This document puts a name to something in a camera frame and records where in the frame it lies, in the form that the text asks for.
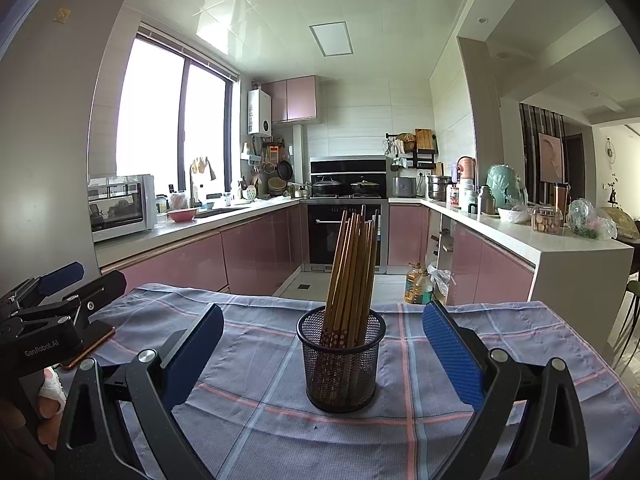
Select bundle of wooden chopsticks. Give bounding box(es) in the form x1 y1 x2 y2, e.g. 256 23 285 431
320 205 379 401

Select white plastic bag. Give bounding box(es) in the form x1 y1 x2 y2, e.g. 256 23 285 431
428 265 451 301

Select rose gold smartphone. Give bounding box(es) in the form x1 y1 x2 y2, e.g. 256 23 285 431
59 324 117 372

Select beige hanging gloves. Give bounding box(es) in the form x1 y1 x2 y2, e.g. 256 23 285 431
190 156 217 181

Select white microwave oven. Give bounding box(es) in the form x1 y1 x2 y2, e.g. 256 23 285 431
88 174 157 243

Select blue plaid tablecloth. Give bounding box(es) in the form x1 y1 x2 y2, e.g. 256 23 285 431
50 282 640 480

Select pink base cabinets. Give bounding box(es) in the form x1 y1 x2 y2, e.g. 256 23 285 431
100 205 308 297
389 205 537 303

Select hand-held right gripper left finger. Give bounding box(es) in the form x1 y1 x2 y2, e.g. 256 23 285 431
55 303 225 480

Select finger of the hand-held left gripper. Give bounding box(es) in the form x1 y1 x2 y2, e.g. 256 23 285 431
0 261 85 313
4 270 127 336

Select kitchen window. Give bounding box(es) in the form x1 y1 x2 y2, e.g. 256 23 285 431
116 22 241 196

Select black mesh utensil holder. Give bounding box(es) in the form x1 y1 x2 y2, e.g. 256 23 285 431
296 306 387 414

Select clear plastic food container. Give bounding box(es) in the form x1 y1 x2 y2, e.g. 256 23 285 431
531 205 564 234

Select black built-in oven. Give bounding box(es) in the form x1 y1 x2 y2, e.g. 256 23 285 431
306 202 390 267

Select clear plastic bag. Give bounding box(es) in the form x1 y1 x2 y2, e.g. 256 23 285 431
567 198 618 241

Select black range hood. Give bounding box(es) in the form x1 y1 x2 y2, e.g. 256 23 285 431
310 156 388 176

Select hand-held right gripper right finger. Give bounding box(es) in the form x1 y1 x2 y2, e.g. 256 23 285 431
422 300 591 480

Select dining chair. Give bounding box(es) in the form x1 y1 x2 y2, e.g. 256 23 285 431
612 280 640 361

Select white water heater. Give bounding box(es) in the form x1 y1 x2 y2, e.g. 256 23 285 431
247 89 273 136

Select black wok with lid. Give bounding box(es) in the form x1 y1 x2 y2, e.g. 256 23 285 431
311 176 343 196

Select grey refrigerator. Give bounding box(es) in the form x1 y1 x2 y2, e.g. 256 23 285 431
0 0 136 291

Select steel steamer pot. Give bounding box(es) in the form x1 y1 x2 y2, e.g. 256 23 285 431
427 174 452 201

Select pink wall cabinet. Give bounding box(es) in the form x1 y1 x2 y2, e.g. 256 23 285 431
262 75 321 124

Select framed wall painting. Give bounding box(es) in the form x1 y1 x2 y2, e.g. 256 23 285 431
537 132 565 183

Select cooking oil bottles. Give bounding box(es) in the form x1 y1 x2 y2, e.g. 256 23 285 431
404 262 434 305

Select black wall rack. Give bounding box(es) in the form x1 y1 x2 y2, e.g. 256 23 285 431
385 130 439 170

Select ceiling light panel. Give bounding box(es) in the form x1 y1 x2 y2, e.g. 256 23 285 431
308 21 355 58

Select person's left hand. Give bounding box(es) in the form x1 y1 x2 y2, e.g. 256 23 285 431
39 366 67 420

